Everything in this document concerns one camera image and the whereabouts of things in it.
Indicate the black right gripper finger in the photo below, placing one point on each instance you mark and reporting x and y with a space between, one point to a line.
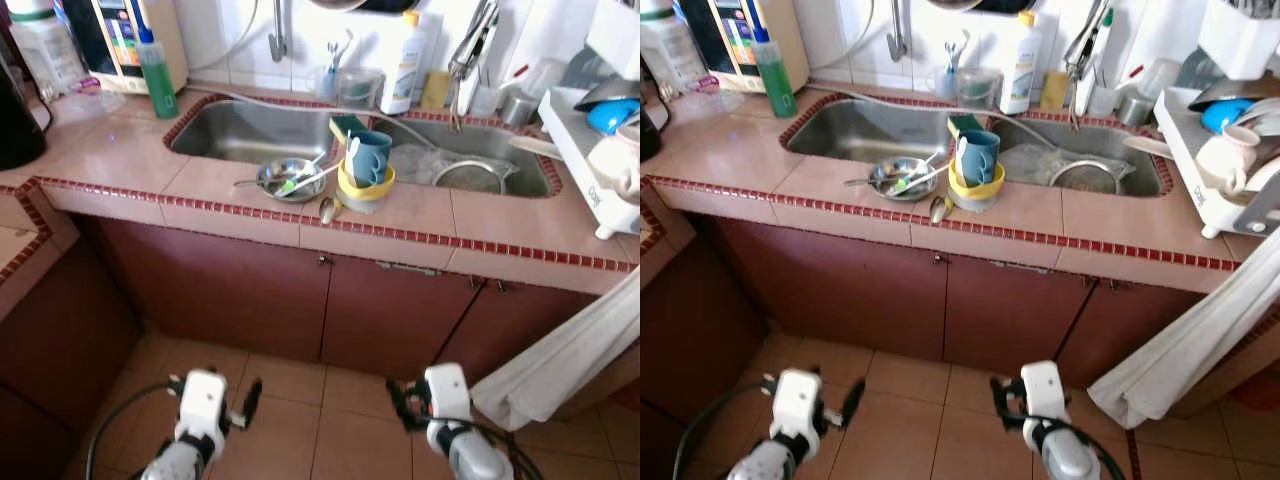
1004 403
403 405

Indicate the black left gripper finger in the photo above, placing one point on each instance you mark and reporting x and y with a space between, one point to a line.
772 385
855 400
175 385
253 398

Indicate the yellow plastic bowl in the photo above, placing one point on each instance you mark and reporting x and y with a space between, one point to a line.
365 197
975 197

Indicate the steel fork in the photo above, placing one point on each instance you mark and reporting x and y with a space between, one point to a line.
860 183
250 183

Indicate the stainless steel bowl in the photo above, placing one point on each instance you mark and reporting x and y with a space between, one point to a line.
885 180
273 180

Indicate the teal mug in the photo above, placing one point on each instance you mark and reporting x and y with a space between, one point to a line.
980 158
372 158

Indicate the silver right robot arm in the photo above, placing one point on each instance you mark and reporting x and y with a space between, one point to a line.
1065 455
470 455

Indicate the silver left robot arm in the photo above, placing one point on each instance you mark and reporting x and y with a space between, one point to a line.
762 465
175 462

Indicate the dark red cabinet door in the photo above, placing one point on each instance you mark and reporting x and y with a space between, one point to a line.
395 315
1120 335
1015 315
210 290
500 335
830 295

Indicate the white hanging towel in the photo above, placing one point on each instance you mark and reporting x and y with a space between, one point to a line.
1180 350
560 370

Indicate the steel strainer with food scraps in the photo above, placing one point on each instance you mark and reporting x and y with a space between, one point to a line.
475 180
1090 180

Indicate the clear plastic bag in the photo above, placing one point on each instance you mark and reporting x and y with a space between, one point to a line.
1025 165
415 165

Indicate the white mug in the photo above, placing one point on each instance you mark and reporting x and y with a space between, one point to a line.
1225 160
615 160

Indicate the black kettle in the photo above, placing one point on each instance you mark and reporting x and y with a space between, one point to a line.
649 135
18 130

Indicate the green and yellow sponge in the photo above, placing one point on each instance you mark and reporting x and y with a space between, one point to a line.
346 128
964 126

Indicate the white dish rack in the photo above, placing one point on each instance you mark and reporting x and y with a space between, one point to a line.
578 165
1195 175

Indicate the green dish soap bottle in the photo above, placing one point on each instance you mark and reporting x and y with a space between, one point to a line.
776 90
158 90

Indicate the clear packaging with pink label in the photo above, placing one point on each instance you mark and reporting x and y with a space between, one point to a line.
705 95
90 95

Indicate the steel cup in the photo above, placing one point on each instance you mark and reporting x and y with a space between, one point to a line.
518 108
1135 108

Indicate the plain yellow sponge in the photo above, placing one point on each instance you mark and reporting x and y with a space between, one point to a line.
436 92
1055 92

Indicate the blue bowl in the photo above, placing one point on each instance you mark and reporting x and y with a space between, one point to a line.
1225 115
610 118

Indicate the clear plastic container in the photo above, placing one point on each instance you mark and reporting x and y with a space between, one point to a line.
360 90
978 90

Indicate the clear toothbrush cup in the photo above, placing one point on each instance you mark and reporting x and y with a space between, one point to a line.
947 85
328 85

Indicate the white bottle with yellow cap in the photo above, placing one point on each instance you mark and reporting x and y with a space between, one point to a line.
403 70
1022 70

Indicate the beige water ionizer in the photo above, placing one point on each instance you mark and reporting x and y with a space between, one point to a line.
168 40
790 40

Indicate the white blue toothbrush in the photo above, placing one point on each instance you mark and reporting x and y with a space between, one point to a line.
340 52
958 52

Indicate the chrome swivel faucet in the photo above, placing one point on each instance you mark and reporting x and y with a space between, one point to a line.
470 50
1088 45

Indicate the white cutlery holder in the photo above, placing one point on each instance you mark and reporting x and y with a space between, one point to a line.
615 35
1240 35

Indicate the hanging steel wok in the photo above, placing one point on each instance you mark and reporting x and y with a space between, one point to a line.
360 5
975 5

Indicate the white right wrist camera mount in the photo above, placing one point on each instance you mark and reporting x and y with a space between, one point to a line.
1044 390
447 392

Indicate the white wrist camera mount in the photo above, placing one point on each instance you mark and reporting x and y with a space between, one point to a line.
800 405
447 392
1044 390
203 405

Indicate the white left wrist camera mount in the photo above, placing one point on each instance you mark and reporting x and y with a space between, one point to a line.
800 405
203 405

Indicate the chrome wall tap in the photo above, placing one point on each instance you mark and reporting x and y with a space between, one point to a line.
897 40
278 40

